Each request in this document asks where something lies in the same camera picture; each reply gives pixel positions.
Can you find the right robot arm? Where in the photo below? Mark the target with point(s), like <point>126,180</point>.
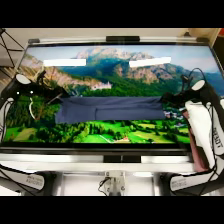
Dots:
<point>186,182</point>

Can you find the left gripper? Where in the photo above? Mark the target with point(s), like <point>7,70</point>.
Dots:
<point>56,93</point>

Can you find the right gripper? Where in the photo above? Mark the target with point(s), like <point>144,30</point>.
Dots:
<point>172,98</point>

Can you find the silver frame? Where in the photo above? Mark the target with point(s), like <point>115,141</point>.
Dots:
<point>68,159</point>

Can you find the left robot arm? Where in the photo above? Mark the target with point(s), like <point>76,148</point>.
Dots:
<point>32,182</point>

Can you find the red-brown garment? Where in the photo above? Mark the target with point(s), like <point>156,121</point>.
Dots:
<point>200,164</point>

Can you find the blue shirt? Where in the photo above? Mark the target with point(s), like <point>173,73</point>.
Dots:
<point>110,110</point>

